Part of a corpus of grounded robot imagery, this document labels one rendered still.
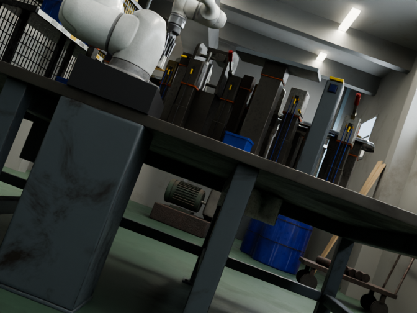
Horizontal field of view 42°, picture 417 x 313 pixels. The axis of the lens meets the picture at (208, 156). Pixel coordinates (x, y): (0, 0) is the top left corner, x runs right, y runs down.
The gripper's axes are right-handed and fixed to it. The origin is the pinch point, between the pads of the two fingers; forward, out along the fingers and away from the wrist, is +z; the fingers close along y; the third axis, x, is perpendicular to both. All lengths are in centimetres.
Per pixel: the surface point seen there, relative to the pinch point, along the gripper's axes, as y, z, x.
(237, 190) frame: -77, 53, -83
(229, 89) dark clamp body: -25, 9, -50
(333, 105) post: -37, 6, -98
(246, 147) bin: -48, 35, -73
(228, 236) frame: -76, 69, -85
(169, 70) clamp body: -23.6, 8.5, -17.7
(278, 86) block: -37, 4, -74
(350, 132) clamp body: -21, 11, -107
